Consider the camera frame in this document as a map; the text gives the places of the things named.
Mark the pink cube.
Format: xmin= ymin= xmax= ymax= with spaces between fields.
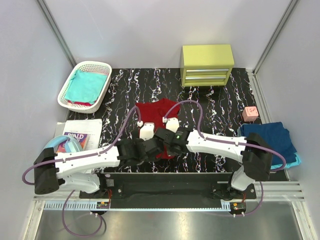
xmin=242 ymin=106 xmax=259 ymax=122

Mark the aluminium frame post right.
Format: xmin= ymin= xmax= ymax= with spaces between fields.
xmin=252 ymin=0 xmax=300 ymax=75

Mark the light blue ring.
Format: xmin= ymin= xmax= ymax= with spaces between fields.
xmin=42 ymin=135 xmax=85 ymax=156

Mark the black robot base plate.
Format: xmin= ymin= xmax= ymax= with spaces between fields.
xmin=79 ymin=173 xmax=257 ymax=211

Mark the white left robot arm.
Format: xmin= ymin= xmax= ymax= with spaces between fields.
xmin=33 ymin=137 xmax=165 ymax=198

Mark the white plastic laundry basket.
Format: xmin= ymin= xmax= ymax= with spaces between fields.
xmin=57 ymin=60 xmax=112 ymax=114

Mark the red t shirt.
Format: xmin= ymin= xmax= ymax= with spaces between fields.
xmin=135 ymin=98 xmax=180 ymax=160

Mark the pink folded shirt in basket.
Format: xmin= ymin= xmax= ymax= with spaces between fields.
xmin=67 ymin=100 xmax=96 ymax=107

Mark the aluminium frame post left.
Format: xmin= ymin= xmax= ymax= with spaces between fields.
xmin=35 ymin=0 xmax=77 ymax=67

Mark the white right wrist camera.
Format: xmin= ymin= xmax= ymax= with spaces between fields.
xmin=165 ymin=117 xmax=180 ymax=133

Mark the yellow green drawer cabinet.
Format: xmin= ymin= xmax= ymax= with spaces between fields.
xmin=180 ymin=44 xmax=235 ymax=87

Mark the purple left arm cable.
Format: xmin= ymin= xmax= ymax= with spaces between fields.
xmin=22 ymin=106 xmax=144 ymax=186

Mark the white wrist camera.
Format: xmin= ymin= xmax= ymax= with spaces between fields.
xmin=139 ymin=122 xmax=155 ymax=141
xmin=165 ymin=117 xmax=180 ymax=133

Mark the colourful Roald Dahl book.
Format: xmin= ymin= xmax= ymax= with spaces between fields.
xmin=57 ymin=132 xmax=90 ymax=153

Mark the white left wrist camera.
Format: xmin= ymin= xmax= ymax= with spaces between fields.
xmin=139 ymin=122 xmax=155 ymax=141

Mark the blue t shirt pile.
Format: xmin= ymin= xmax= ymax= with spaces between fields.
xmin=237 ymin=122 xmax=298 ymax=163

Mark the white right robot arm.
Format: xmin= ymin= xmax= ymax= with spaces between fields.
xmin=153 ymin=127 xmax=273 ymax=199

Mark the teal folded t shirt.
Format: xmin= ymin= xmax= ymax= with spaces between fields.
xmin=65 ymin=69 xmax=108 ymax=103

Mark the light blue shirt under pile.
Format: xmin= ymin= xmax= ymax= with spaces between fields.
xmin=271 ymin=152 xmax=302 ymax=170

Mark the aluminium frame post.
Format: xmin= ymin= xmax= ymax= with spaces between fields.
xmin=252 ymin=0 xmax=300 ymax=75
xmin=35 ymin=0 xmax=77 ymax=67

